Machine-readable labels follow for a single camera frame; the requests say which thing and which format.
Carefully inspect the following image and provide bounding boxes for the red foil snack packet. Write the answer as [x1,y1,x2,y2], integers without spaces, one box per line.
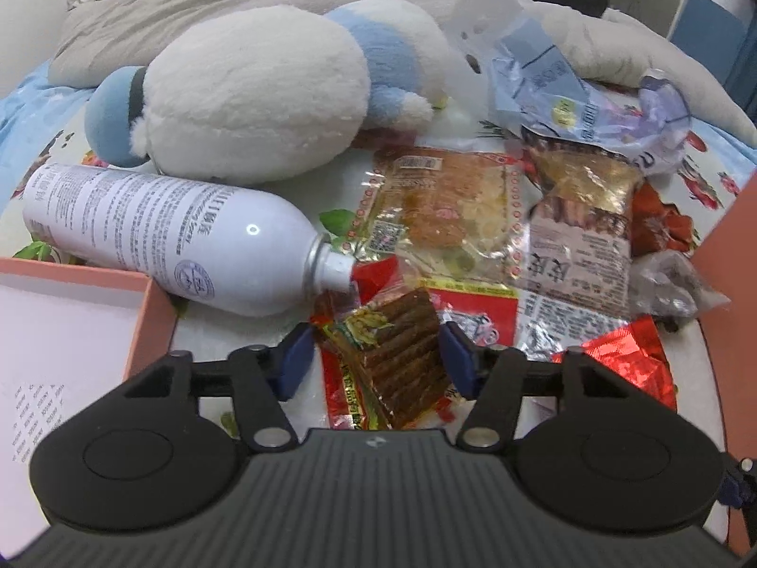
[553,313,678,412]

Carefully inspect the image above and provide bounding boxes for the pile of snack packets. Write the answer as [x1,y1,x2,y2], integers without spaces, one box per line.
[0,118,757,427]

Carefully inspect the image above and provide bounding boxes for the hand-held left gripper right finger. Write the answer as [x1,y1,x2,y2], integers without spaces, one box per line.
[439,320,638,452]

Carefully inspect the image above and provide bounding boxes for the white blue plush toy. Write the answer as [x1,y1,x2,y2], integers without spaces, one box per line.
[83,0,453,184]

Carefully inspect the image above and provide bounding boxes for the dark red snack packet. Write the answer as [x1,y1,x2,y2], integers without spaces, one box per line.
[632,182,694,257]

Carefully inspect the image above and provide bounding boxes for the clear yellow cake packet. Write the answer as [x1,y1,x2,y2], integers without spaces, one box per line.
[355,148,522,286]

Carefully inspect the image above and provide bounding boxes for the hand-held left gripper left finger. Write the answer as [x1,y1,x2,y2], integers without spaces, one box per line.
[121,322,314,452]

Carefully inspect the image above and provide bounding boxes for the blue curtain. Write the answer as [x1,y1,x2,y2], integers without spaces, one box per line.
[727,0,757,131]

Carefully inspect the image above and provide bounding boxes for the red white snack packet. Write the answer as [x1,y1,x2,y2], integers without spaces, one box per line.
[353,257,522,362]

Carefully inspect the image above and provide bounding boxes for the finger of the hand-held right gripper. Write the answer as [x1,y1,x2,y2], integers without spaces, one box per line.
[724,457,757,508]

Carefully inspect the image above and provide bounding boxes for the white spray bottle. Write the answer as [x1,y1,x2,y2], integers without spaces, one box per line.
[20,162,359,317]

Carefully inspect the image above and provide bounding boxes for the brown strip snack packet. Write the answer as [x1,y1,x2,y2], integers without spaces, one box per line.
[316,287,453,432]

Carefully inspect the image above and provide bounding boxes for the pink cardboard box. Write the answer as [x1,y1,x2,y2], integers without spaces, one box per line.
[689,171,757,557]

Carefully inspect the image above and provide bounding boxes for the pink box lid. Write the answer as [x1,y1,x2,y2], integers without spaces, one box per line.
[0,257,178,468]

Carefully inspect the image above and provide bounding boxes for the blue chair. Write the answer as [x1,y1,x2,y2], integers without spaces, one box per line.
[668,0,749,80]

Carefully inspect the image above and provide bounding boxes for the grey clear snack packet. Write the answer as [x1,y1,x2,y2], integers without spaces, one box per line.
[630,248,731,332]

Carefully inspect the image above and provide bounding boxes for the light blue bed sheet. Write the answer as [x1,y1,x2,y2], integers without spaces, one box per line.
[0,59,89,202]

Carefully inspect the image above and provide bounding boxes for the brown gold snack packet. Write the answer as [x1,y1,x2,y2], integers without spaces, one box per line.
[514,127,647,323]

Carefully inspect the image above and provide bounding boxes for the crumpled plastic bag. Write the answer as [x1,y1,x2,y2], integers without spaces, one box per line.
[440,0,693,175]

